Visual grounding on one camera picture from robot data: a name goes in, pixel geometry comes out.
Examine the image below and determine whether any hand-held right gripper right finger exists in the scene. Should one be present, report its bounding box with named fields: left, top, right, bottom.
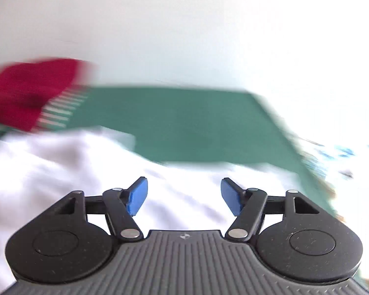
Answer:
left=220, top=177, right=322, bottom=243

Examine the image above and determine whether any blue patterned bed sheet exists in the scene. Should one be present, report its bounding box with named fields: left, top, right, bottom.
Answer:
left=295, top=138, right=357, bottom=185

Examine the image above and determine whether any white shirt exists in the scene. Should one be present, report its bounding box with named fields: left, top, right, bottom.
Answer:
left=0, top=126, right=302, bottom=295

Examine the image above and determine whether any folded dark red garment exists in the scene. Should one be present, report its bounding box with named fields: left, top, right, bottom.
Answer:
left=0, top=58, right=94, bottom=133

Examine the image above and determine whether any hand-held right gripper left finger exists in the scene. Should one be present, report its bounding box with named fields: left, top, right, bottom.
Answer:
left=54, top=177, right=149, bottom=243

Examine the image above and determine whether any green bed cover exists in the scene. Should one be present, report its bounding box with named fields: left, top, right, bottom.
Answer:
left=0, top=86, right=369, bottom=283

